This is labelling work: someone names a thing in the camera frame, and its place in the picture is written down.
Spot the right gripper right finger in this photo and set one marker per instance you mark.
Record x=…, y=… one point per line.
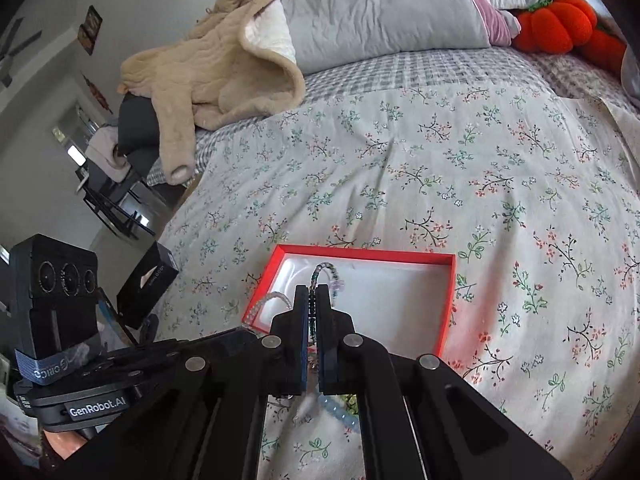
x=418, y=419

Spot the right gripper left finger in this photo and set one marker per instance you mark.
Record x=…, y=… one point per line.
x=274, y=365

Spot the red jewelry box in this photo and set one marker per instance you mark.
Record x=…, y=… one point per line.
x=401, y=299

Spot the left hand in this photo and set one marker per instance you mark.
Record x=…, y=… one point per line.
x=65, y=443

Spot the black small carton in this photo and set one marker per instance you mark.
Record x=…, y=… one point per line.
x=148, y=281

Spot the floral bed cover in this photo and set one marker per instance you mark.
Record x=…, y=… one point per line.
x=524, y=167

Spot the black chair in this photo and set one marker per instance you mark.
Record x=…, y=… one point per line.
x=117, y=158

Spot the beige fleece jacket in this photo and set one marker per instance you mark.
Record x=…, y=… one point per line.
x=211, y=78

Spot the grey pillow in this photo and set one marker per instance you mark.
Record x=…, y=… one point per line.
x=331, y=33

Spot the orange pumpkin plush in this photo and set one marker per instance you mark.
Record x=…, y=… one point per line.
x=569, y=26

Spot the black camera box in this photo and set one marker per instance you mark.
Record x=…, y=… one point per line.
x=52, y=316

